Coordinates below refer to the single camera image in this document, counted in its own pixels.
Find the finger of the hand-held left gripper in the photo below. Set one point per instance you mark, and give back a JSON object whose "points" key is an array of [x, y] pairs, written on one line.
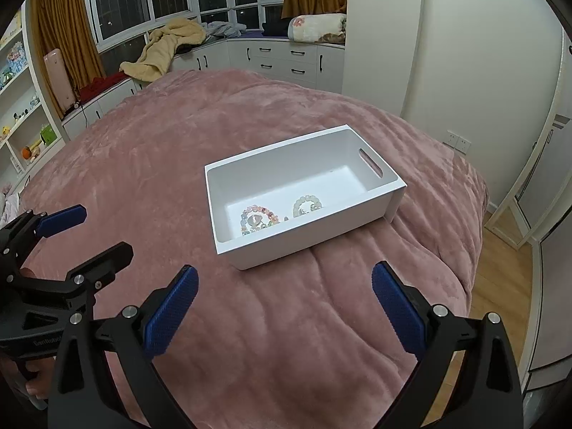
{"points": [[62, 219], [107, 261]]}

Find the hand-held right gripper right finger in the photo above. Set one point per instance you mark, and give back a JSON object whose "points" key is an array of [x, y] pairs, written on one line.
{"points": [[397, 313]]}

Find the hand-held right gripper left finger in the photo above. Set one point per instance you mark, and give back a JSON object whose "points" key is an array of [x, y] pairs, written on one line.
{"points": [[172, 317]]}

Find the white storage box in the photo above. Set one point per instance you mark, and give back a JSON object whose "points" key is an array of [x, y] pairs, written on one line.
{"points": [[313, 232]]}

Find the person's left hand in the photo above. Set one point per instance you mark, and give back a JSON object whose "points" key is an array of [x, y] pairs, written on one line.
{"points": [[35, 384]]}

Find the white crumpled cloth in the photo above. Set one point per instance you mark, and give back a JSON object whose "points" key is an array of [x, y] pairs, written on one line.
{"points": [[6, 205]]}

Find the orange toy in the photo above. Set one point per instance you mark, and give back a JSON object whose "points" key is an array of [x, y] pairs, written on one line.
{"points": [[29, 153]]}

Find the green toy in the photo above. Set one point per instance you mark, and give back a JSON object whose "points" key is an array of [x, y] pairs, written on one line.
{"points": [[47, 134]]}

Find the white shelf unit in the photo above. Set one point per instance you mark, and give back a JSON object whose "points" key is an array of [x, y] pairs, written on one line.
{"points": [[27, 98]]}

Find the pink plush blanket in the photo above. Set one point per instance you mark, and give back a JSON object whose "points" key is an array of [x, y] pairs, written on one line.
{"points": [[178, 143]]}

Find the pink suitcase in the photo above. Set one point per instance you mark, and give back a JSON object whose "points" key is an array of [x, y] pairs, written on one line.
{"points": [[58, 80]]}

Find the red cloth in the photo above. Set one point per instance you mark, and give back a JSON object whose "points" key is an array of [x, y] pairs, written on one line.
{"points": [[100, 85]]}

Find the white wardrobe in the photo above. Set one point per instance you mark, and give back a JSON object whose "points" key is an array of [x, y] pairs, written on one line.
{"points": [[554, 313]]}

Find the wide mustard curtain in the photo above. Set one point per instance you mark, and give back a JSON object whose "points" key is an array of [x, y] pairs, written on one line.
{"points": [[62, 31]]}

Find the yellow fleece robe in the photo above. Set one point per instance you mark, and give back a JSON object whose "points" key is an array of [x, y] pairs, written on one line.
{"points": [[165, 44]]}

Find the white door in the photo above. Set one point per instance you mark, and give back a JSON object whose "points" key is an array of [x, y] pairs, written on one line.
{"points": [[549, 165]]}

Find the bay window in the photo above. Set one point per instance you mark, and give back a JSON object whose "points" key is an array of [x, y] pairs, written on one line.
{"points": [[125, 0]]}

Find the grey clothes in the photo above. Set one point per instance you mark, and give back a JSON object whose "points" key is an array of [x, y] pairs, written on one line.
{"points": [[223, 29]]}

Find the white window seat cabinets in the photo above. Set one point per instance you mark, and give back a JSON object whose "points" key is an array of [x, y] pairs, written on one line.
{"points": [[277, 58]]}

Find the brown plush toy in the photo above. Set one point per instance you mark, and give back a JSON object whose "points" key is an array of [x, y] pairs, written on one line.
{"points": [[333, 38]]}

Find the black cloth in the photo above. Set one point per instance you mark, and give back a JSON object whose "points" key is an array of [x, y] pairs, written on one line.
{"points": [[275, 29]]}

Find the floral rolled blanket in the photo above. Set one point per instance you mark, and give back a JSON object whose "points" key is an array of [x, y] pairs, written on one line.
{"points": [[313, 27]]}

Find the white wall socket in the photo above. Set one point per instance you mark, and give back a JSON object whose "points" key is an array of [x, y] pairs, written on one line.
{"points": [[458, 140]]}

